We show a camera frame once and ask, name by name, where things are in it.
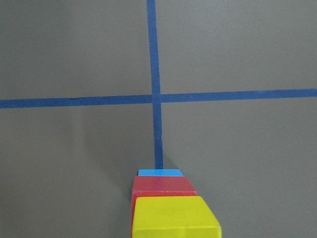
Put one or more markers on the blue block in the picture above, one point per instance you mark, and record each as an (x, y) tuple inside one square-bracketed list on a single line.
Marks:
[(160, 172)]

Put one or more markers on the red block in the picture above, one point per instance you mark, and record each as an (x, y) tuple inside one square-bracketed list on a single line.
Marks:
[(149, 186)]

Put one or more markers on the yellow block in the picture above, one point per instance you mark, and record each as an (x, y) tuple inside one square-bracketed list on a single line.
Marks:
[(174, 217)]

